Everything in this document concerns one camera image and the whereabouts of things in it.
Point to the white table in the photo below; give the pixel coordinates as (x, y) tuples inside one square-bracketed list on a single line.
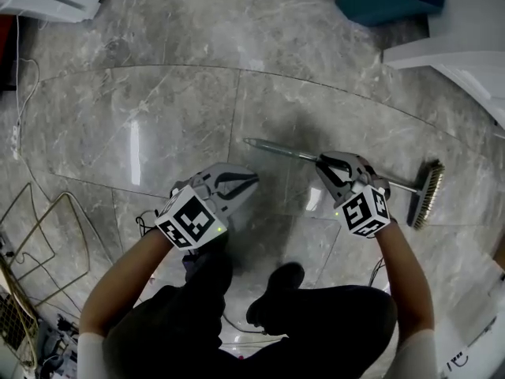
[(473, 322)]

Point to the person's right forearm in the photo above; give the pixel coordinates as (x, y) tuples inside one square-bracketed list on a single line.
[(406, 275)]

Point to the person's right black shoe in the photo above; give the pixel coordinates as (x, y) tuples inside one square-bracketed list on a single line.
[(284, 282)]

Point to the white power strip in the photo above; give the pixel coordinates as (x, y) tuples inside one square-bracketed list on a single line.
[(15, 140)]

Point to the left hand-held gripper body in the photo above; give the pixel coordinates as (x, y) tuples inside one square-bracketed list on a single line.
[(189, 215)]

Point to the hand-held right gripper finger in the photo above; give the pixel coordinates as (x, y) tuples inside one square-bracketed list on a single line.
[(329, 184), (347, 158)]

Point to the person's black trousers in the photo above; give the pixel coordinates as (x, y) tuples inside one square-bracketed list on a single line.
[(177, 330)]

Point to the person's left forearm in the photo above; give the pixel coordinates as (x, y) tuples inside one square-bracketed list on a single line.
[(118, 282)]

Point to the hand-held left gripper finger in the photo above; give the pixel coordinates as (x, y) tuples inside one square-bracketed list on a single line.
[(240, 200), (236, 169)]

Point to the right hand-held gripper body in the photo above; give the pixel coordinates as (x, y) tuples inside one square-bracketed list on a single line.
[(365, 211)]

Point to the white sink cabinet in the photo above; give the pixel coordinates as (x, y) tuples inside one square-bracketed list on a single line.
[(453, 65)]

